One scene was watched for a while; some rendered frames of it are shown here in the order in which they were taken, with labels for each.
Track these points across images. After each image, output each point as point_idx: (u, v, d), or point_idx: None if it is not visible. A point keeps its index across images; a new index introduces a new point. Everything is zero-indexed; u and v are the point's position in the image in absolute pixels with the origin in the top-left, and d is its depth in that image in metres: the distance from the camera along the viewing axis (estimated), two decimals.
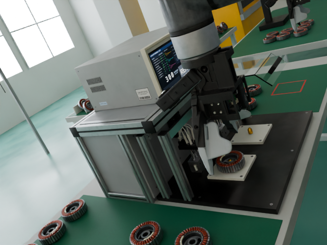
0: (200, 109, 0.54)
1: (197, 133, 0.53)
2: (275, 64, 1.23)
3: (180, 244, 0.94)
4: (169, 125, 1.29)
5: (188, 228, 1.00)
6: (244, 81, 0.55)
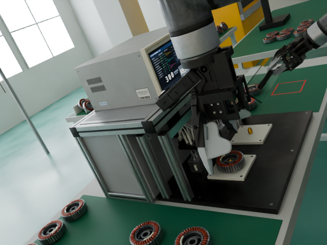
0: (200, 109, 0.54)
1: (196, 133, 0.53)
2: (265, 79, 1.13)
3: (180, 244, 0.94)
4: (169, 125, 1.29)
5: (188, 228, 1.00)
6: (244, 81, 0.55)
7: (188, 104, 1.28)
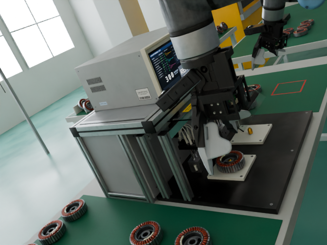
0: (200, 109, 0.54)
1: (197, 133, 0.53)
2: (248, 103, 1.00)
3: (180, 244, 0.94)
4: (169, 125, 1.29)
5: (188, 228, 1.00)
6: (244, 81, 0.55)
7: (164, 128, 1.15)
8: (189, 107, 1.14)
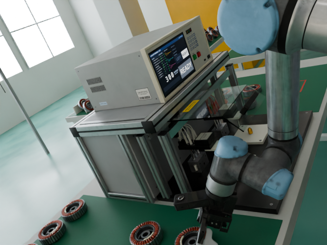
0: (206, 220, 0.86)
1: (202, 236, 0.85)
2: (248, 103, 1.00)
3: (180, 244, 0.94)
4: (169, 125, 1.29)
5: (188, 228, 1.00)
6: None
7: (164, 128, 1.15)
8: (189, 107, 1.14)
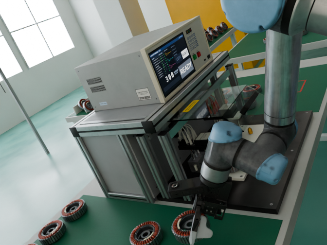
0: (201, 207, 0.85)
1: (196, 223, 0.84)
2: (248, 103, 1.00)
3: (177, 227, 0.92)
4: (169, 125, 1.29)
5: (185, 211, 0.98)
6: None
7: (164, 128, 1.15)
8: (189, 107, 1.14)
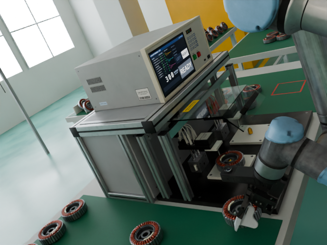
0: (249, 198, 0.84)
1: (241, 211, 0.84)
2: (248, 103, 1.00)
3: (227, 208, 0.94)
4: (169, 125, 1.29)
5: (241, 195, 0.97)
6: None
7: (164, 128, 1.15)
8: (189, 107, 1.14)
